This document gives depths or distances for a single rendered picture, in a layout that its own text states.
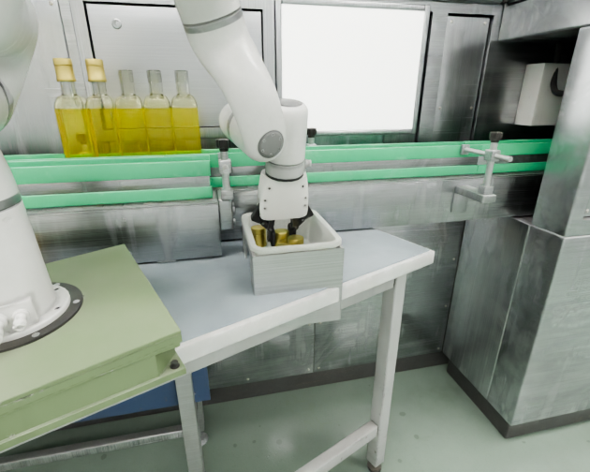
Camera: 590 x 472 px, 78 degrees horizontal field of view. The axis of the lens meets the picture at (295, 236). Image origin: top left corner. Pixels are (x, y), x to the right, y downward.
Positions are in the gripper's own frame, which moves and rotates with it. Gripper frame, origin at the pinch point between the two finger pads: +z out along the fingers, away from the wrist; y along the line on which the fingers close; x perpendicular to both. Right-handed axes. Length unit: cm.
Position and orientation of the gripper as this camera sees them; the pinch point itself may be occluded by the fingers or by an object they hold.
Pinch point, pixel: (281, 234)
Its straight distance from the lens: 80.6
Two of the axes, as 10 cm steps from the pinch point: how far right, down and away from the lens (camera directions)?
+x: 2.4, 5.8, -7.8
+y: -9.7, 0.9, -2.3
